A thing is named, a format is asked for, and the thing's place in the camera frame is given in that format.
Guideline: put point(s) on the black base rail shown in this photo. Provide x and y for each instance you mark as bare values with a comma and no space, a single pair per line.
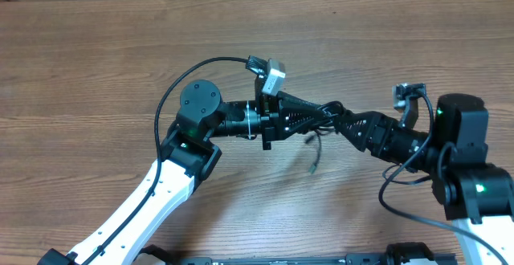
396,253

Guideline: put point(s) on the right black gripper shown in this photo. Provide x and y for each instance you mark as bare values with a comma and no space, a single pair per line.
361,129

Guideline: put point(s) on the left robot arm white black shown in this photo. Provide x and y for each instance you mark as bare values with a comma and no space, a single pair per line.
185,158

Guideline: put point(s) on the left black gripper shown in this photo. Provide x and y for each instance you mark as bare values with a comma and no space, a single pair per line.
271,116

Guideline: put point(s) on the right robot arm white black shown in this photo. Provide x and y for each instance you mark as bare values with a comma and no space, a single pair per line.
476,195

